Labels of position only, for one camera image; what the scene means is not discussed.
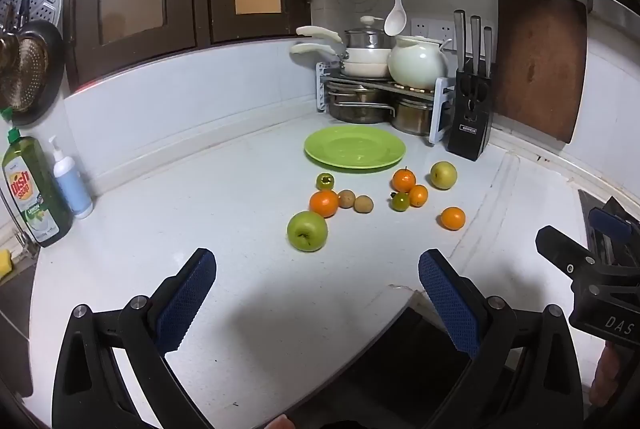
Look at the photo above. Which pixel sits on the white ladle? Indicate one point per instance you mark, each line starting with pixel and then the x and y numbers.
pixel 395 21

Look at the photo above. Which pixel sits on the black knife block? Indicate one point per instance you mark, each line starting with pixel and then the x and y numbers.
pixel 467 134

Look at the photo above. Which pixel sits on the white pan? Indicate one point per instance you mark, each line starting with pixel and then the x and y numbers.
pixel 367 55
pixel 365 70

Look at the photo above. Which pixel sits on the orange with stem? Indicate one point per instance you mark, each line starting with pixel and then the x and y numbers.
pixel 403 180

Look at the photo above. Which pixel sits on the small orange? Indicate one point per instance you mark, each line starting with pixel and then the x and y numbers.
pixel 419 196

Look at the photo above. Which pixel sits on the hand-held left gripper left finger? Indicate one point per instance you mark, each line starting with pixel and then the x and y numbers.
pixel 186 299

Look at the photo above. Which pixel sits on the grey pot rack shelf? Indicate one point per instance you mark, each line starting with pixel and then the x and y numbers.
pixel 442 109

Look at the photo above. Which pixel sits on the steel pot with lid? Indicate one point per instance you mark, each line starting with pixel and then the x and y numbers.
pixel 367 38

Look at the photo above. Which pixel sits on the brown kiwi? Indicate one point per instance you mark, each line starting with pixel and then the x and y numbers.
pixel 363 203
pixel 346 199

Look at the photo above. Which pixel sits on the person's left hand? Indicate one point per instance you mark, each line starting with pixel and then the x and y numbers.
pixel 280 423

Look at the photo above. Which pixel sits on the hanging frying pan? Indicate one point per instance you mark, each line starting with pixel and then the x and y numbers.
pixel 27 74

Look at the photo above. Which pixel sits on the person's right hand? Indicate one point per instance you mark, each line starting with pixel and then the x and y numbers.
pixel 602 374

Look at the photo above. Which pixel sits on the yellow sponge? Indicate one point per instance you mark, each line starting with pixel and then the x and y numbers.
pixel 4 263

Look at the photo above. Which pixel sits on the large green apple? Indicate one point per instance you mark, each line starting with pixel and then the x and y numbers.
pixel 307 231

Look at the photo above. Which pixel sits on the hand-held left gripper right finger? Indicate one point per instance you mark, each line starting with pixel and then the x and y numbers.
pixel 447 304

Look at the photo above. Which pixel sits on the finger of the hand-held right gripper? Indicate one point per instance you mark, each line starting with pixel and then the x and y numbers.
pixel 560 246
pixel 610 221

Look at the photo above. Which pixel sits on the wooden cutting board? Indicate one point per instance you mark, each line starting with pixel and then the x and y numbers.
pixel 540 59

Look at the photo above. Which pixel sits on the green dish soap bottle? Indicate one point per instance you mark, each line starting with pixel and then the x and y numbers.
pixel 32 194

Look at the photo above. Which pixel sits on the beaded wooden trivet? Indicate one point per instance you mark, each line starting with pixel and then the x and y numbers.
pixel 412 85

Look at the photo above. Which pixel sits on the white ceramic pot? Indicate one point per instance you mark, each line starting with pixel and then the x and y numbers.
pixel 417 64

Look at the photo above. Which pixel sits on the large orange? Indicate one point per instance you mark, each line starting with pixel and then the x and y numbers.
pixel 324 204

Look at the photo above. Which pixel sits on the small green tomato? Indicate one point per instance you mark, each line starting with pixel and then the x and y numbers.
pixel 400 202
pixel 325 181

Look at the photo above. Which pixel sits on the small steel pot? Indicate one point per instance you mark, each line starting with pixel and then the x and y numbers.
pixel 410 119

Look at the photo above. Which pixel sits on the yellow-green apple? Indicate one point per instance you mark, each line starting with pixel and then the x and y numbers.
pixel 443 175

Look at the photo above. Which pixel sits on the white wall outlet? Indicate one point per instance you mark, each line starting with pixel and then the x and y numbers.
pixel 420 28
pixel 445 30

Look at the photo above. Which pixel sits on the green plate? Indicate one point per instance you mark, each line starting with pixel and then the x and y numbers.
pixel 355 148

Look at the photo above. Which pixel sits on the black scissors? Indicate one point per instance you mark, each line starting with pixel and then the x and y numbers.
pixel 475 91

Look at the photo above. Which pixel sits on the white pump bottle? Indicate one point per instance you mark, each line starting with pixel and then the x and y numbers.
pixel 72 189

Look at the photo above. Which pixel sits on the wide steel pot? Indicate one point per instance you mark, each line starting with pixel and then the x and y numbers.
pixel 357 106

